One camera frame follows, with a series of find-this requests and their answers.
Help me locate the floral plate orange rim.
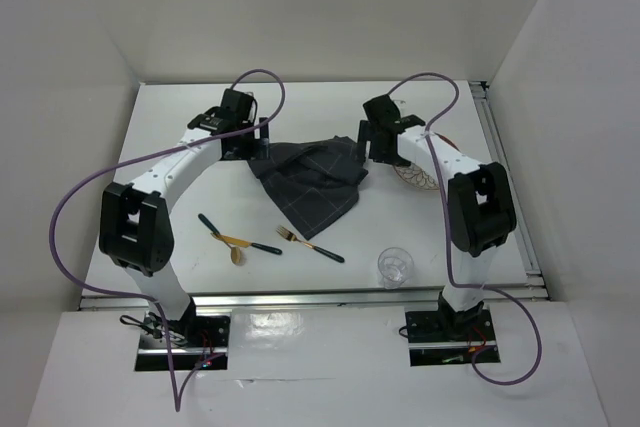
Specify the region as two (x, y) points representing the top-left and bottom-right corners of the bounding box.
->
(392, 134), (439, 191)

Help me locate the dark grey checked cloth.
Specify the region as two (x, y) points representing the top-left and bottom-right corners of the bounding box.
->
(248, 136), (368, 240)

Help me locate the gold fork green handle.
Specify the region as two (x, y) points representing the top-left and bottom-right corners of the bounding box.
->
(276, 226), (345, 264)

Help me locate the gold knife green handle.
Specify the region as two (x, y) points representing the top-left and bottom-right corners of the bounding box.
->
(210, 233), (283, 255)

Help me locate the gold spoon green handle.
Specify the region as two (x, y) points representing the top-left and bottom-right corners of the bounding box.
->
(197, 213), (245, 266)

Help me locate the clear drinking glass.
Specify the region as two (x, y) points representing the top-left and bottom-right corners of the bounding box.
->
(377, 247), (414, 290)

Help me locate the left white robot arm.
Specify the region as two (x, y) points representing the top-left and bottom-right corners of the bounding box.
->
(99, 89), (269, 346)

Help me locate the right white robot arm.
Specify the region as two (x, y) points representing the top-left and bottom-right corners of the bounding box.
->
(357, 94), (517, 339)

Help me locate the aluminium right rail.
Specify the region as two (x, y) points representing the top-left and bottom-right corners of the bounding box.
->
(468, 79), (546, 288)

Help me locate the aluminium rail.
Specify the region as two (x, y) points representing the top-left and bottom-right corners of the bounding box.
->
(79, 277), (549, 311)
(468, 79), (546, 288)

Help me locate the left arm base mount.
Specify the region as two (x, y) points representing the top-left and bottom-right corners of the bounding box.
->
(119, 314), (231, 372)

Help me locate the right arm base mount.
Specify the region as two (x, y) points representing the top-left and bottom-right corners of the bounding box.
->
(397, 308), (501, 367)

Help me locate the aluminium front rail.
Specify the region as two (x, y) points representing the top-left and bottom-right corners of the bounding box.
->
(79, 277), (549, 311)

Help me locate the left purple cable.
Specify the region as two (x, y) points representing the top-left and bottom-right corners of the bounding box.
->
(49, 68), (287, 413)

